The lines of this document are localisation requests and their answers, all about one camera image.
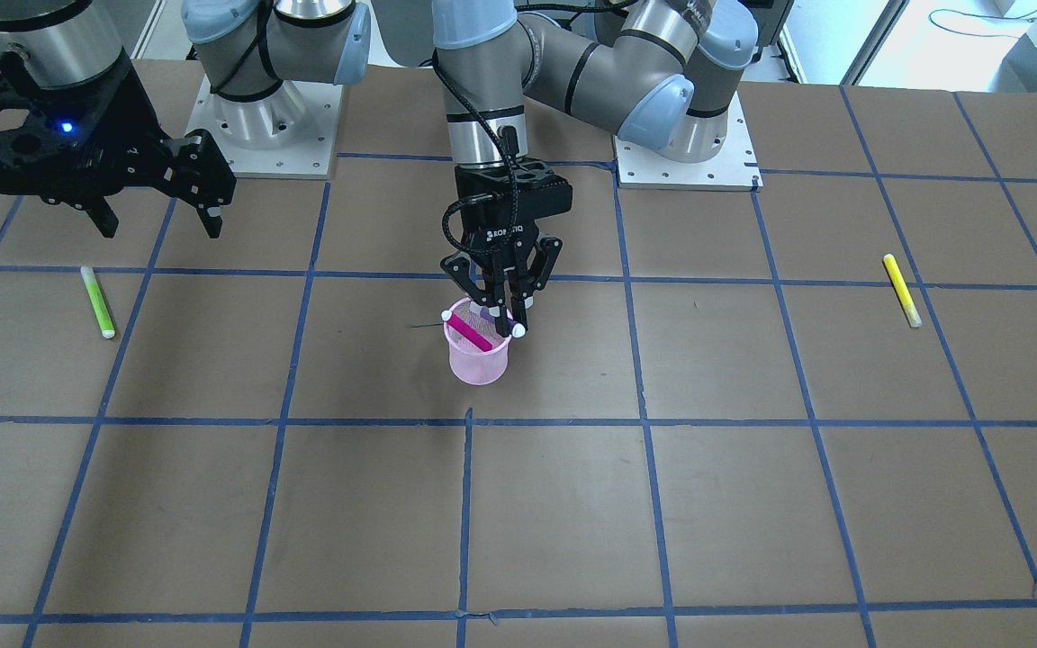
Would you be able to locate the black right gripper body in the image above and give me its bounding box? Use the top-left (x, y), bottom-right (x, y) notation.
top-left (0, 50), bottom-right (177, 203)

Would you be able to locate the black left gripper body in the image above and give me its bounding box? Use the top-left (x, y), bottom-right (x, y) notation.
top-left (450, 158), bottom-right (573, 271)

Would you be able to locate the pink marker pen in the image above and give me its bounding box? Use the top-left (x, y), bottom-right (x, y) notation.
top-left (441, 310), bottom-right (495, 353)

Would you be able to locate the purple marker pen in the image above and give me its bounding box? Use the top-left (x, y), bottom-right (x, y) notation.
top-left (475, 306), bottom-right (528, 338)

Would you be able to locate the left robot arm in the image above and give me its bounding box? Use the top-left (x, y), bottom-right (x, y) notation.
top-left (431, 1), bottom-right (760, 337)

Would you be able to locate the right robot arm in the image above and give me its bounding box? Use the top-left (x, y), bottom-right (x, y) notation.
top-left (0, 1), bottom-right (374, 240)

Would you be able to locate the pink mesh cup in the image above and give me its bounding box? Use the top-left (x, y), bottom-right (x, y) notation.
top-left (441, 295), bottom-right (513, 385)

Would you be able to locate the green marker pen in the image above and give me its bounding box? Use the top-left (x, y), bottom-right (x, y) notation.
top-left (79, 265), bottom-right (118, 339)

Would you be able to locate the yellow marker pen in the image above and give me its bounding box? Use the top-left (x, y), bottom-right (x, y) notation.
top-left (881, 253), bottom-right (923, 329)

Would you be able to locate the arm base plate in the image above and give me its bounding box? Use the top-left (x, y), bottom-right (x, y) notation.
top-left (186, 78), bottom-right (346, 180)
top-left (612, 94), bottom-right (764, 192)

